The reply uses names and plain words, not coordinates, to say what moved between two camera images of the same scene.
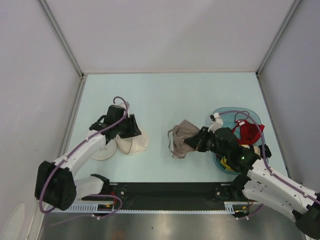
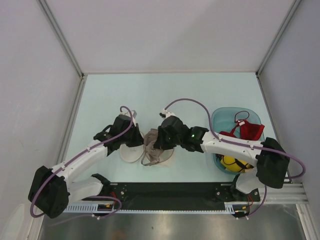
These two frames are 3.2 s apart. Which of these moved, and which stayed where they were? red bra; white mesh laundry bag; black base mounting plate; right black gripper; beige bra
Moved: white mesh laundry bag; beige bra; right black gripper
Stayed: red bra; black base mounting plate
